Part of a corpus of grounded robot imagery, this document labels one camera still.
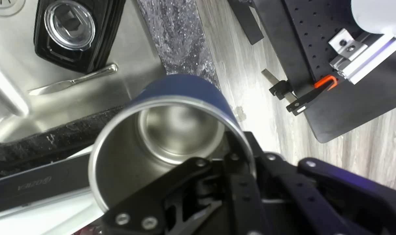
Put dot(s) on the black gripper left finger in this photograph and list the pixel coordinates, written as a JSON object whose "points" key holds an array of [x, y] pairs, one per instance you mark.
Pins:
{"points": [[171, 191]]}

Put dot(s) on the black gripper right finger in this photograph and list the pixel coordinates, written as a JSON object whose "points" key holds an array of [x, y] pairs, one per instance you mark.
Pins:
{"points": [[328, 191]]}

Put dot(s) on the blue steel mug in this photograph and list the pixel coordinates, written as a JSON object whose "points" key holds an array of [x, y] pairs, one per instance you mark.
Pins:
{"points": [[179, 87]]}

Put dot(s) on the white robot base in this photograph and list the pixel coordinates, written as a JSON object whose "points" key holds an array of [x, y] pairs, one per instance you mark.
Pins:
{"points": [[380, 15]]}

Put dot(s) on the stainless steel sink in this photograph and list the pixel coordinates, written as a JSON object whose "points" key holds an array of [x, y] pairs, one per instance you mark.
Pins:
{"points": [[14, 56]]}

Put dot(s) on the black perforated mounting board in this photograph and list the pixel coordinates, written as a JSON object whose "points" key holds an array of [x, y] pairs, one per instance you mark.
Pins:
{"points": [[358, 105]]}

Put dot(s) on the orange black clamp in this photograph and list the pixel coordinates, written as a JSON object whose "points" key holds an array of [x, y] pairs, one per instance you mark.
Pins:
{"points": [[312, 89]]}

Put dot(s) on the white cutting board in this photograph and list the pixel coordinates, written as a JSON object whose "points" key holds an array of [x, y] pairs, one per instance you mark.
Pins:
{"points": [[31, 217]]}

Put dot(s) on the aluminium mounting bracket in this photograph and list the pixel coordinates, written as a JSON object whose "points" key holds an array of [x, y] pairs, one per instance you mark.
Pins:
{"points": [[348, 47]]}

